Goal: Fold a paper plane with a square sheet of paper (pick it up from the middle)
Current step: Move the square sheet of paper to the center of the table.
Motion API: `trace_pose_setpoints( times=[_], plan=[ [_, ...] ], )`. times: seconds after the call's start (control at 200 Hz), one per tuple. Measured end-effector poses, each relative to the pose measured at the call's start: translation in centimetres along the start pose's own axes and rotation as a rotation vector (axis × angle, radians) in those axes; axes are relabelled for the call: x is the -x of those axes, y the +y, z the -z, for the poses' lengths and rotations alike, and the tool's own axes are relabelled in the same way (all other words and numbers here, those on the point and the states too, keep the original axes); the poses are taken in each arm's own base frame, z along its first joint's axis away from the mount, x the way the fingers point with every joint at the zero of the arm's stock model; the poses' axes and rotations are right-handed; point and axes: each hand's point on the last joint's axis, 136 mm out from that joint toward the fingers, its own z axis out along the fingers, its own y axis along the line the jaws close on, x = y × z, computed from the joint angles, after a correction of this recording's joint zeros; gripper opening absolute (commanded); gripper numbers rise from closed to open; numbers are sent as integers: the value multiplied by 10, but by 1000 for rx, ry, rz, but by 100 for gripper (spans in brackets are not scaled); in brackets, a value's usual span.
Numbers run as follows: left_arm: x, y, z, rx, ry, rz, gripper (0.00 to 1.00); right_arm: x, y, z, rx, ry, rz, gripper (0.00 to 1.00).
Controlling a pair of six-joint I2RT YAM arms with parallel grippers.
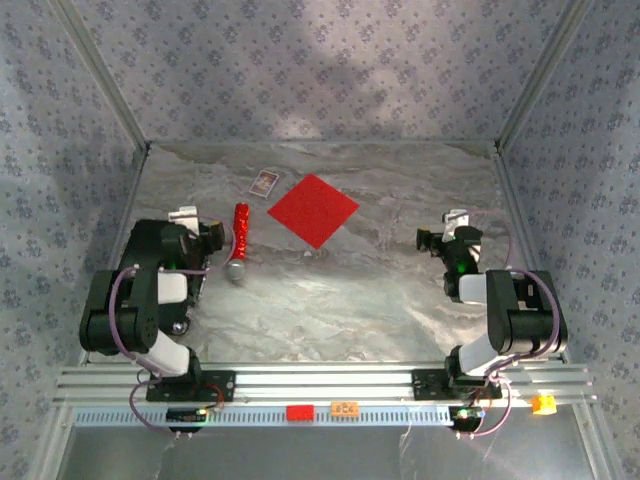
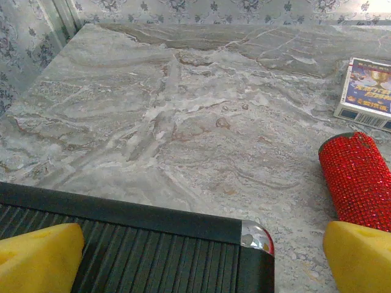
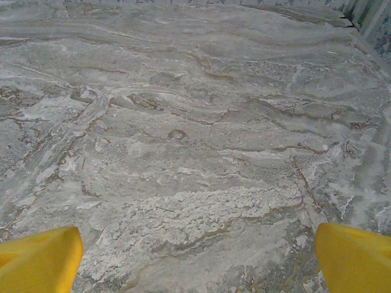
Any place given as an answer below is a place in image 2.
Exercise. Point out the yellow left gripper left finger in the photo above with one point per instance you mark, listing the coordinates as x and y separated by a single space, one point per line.
36 259

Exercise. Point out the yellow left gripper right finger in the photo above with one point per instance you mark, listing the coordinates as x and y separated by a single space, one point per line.
360 262

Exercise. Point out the red rhinestone cylinder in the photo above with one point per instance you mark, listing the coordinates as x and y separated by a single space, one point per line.
357 183

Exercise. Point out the black ribbed case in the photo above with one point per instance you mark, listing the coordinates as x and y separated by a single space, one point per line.
152 256

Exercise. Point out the small picture card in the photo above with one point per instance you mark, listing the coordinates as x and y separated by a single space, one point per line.
366 94

